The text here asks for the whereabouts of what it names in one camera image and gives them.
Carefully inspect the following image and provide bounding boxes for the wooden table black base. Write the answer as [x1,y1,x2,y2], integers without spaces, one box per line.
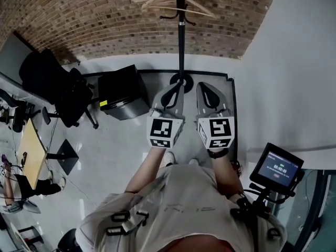
[18,118,79,190]

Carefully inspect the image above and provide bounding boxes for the black round base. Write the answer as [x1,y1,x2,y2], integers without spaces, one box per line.
[60,228,81,252]

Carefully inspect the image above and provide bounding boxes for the grey partition panel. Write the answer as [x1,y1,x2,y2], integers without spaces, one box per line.
[0,31,40,87]

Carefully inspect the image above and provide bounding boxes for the black box yellow sticker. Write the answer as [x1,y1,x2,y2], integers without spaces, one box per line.
[97,64,151,121]

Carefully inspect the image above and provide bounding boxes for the person's left forearm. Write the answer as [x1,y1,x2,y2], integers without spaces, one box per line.
[125,147,169,194]

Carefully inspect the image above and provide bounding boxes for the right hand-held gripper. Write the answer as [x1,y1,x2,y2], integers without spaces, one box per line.
[194,81,236,151]

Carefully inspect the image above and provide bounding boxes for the black coat rack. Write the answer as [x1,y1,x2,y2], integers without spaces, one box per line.
[159,0,197,94]

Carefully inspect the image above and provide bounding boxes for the person's right forearm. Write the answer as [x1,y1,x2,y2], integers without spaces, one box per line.
[208,148,244,202]

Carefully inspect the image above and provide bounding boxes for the black wristband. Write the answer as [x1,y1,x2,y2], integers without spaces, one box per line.
[208,149,228,159]

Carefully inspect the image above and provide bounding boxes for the person's beige shirt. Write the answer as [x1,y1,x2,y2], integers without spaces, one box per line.
[75,164,288,252]

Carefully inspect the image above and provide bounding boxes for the grey chest strap black buckles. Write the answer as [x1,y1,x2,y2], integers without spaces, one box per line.
[106,210,150,236]

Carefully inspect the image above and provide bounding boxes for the person's left white shoe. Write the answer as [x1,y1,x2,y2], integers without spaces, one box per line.
[164,151,175,167]

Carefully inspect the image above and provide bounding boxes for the black monitor screen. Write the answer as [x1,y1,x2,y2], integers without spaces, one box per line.
[248,142,305,194]

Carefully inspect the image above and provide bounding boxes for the black mesh office chair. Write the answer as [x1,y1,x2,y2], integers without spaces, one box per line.
[18,48,100,130]

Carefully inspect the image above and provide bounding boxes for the black swivel chair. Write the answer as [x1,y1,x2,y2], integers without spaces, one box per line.
[0,88,52,133]

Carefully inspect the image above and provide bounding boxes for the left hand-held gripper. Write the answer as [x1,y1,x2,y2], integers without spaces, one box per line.
[146,83,186,150]

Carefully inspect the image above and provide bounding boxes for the wooden hanger with metal hook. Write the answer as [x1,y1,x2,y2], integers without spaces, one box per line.
[141,0,217,19]

